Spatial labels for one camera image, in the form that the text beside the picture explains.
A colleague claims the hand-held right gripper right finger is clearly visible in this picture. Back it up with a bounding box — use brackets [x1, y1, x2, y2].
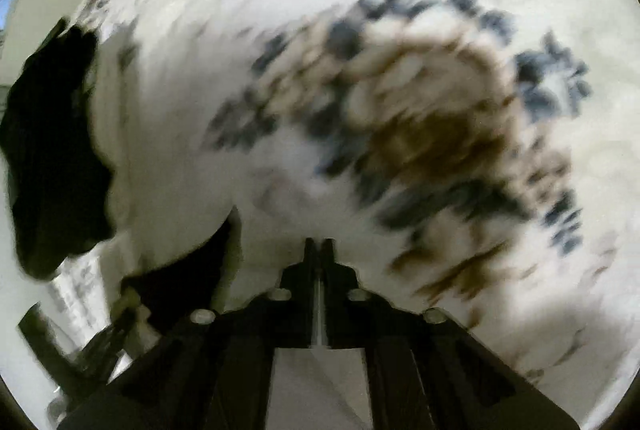
[320, 237, 582, 430]

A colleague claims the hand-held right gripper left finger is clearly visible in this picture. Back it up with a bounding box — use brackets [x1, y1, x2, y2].
[56, 237, 318, 430]

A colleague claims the floral printed bed sheet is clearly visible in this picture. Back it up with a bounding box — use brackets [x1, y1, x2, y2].
[0, 0, 640, 430]

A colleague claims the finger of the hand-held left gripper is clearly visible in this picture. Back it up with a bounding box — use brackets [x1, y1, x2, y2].
[79, 289, 151, 383]

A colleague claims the black garment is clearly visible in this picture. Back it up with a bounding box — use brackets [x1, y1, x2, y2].
[0, 17, 119, 282]

